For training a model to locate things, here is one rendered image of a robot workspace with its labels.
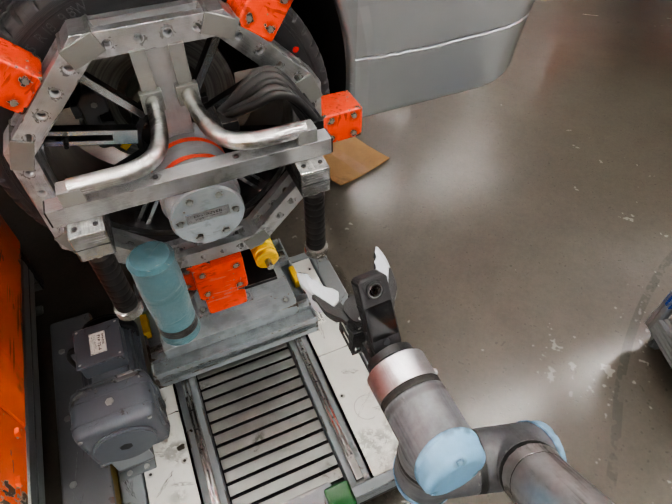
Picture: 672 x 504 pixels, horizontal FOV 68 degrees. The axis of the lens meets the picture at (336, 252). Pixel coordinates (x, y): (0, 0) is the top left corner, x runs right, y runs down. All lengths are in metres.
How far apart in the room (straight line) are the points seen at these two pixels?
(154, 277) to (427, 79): 0.78
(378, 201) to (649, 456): 1.27
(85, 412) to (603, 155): 2.31
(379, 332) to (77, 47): 0.59
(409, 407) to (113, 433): 0.75
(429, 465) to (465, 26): 0.97
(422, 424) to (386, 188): 1.63
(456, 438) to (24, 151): 0.77
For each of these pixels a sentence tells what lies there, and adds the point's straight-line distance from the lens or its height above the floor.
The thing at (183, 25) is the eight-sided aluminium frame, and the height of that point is 1.11.
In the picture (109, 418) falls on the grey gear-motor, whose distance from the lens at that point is 1.24.
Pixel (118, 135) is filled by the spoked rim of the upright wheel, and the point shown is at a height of 0.88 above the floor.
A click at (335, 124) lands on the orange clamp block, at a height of 0.86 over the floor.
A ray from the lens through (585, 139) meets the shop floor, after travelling 2.73.
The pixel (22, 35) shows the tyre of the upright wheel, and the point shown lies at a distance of 0.95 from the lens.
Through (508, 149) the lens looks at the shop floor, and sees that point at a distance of 2.53.
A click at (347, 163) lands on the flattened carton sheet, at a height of 0.01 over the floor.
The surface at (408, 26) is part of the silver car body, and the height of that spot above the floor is 0.95.
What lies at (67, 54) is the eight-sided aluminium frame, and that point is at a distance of 0.86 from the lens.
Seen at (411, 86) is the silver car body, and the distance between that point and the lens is 1.29.
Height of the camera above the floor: 1.45
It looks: 49 degrees down
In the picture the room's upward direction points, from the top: straight up
